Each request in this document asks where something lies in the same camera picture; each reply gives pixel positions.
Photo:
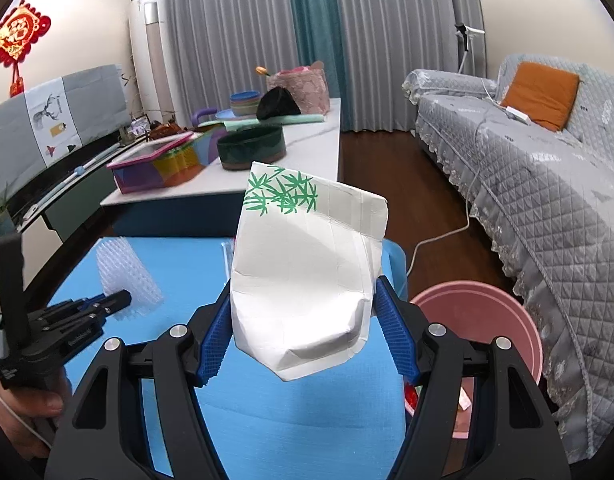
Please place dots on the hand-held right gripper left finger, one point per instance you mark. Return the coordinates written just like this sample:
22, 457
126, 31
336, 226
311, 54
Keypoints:
214, 345

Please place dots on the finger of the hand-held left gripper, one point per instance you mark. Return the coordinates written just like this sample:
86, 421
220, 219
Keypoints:
114, 302
62, 311

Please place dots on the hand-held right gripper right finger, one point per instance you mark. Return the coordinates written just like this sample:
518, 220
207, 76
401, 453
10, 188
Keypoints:
397, 335

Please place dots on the white foam net sleeve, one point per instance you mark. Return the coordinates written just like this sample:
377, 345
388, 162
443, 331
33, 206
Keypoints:
124, 270

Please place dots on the red packet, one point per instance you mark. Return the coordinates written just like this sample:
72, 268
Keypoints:
411, 397

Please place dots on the pink plastic bin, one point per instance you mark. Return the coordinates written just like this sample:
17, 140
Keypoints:
487, 320

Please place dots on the white paper bag green print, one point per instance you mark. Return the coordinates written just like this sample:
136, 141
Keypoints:
307, 280

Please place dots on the person's left hand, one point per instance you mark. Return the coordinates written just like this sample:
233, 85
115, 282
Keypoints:
27, 407

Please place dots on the clear plastic wrapper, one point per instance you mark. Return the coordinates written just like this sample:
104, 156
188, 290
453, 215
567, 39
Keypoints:
228, 260

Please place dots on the dark television cabinet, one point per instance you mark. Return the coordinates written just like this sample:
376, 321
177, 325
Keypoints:
72, 215

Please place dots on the white rod blue knob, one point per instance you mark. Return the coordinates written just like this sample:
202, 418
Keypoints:
77, 170

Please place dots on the multicoloured storage box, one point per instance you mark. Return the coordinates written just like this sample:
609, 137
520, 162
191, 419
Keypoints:
157, 170

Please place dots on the grey covered television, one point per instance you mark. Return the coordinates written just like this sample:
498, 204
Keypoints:
17, 130

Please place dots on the dark green round basin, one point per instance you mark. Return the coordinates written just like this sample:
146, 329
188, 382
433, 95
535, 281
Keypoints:
252, 150

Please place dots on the grey quilted sofa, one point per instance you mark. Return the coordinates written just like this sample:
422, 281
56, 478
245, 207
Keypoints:
537, 185

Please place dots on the white coffee table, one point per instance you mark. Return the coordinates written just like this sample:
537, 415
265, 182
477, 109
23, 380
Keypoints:
307, 145

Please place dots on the blue dish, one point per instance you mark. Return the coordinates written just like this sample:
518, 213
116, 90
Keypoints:
224, 115

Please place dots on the light green folded mat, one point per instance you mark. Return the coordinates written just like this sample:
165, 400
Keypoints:
297, 119

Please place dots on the stack of pastel bowls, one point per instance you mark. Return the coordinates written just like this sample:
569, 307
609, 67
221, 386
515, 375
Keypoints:
244, 102

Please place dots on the white standing air conditioner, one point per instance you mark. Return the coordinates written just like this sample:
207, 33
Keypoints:
154, 60

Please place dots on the black hat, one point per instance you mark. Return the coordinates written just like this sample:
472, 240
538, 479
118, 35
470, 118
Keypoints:
277, 105

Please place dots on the white power strip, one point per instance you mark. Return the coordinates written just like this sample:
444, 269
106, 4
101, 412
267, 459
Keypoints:
517, 114

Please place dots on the pink fabric basket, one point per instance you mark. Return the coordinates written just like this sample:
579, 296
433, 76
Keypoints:
307, 92

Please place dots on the orange flower toy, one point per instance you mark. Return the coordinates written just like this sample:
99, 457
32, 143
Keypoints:
262, 71

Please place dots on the orange cushion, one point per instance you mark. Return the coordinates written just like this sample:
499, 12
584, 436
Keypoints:
537, 95

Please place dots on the grey curtain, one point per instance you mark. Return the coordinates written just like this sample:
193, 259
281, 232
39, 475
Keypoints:
227, 20
397, 35

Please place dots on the white floor stand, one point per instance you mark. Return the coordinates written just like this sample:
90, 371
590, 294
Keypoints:
466, 40

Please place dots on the teal curtain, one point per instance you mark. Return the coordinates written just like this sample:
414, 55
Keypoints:
312, 10

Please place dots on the small photo frame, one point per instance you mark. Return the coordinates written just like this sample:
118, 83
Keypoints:
138, 126

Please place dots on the red knot wall ornament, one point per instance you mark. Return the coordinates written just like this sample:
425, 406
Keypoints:
17, 32

